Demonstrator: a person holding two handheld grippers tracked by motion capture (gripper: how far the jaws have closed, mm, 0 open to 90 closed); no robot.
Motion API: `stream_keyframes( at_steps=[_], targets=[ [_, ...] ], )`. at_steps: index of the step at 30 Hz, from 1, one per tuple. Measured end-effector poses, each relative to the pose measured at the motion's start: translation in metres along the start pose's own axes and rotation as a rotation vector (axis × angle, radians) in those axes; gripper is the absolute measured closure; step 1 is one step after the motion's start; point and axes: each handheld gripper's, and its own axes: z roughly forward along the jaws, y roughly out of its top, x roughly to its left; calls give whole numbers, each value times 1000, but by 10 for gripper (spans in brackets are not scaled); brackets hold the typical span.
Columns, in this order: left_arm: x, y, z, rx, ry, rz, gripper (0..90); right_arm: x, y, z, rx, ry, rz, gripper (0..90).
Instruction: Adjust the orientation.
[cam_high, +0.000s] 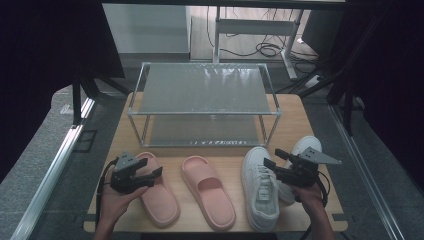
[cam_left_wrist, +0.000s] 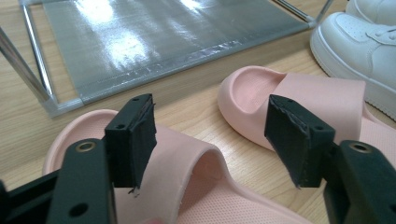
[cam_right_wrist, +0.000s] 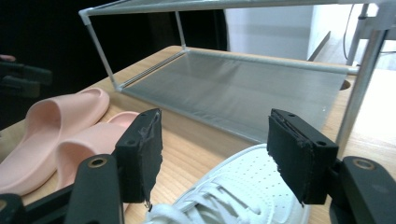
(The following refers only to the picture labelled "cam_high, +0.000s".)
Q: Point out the dark box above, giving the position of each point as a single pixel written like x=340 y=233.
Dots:
x=321 y=33

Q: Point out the aluminium rail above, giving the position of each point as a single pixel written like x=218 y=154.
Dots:
x=53 y=173
x=366 y=173

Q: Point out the grey cabinet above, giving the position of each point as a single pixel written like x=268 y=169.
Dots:
x=146 y=28

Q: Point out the person's right hand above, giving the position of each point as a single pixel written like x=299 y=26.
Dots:
x=310 y=198

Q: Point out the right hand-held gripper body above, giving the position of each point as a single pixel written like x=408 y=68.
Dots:
x=301 y=173

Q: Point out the black metal stand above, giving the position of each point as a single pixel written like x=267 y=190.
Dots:
x=348 y=110
x=77 y=96

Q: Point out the white metal desk frame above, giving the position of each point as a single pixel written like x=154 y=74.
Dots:
x=256 y=26

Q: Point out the pink slipper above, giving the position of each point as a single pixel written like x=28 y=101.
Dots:
x=160 y=203
x=208 y=196

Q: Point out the metal frame shoe rack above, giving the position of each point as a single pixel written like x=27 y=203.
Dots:
x=203 y=88

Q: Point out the white sneaker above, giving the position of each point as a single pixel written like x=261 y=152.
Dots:
x=308 y=143
x=261 y=206

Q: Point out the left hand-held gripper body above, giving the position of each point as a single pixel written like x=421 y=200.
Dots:
x=125 y=173

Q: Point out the person's left hand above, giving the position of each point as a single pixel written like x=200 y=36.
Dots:
x=115 y=205

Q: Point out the dark curtain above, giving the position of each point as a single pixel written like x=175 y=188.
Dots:
x=40 y=66
x=396 y=83

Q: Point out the white power strip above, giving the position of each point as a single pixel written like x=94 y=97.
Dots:
x=313 y=81

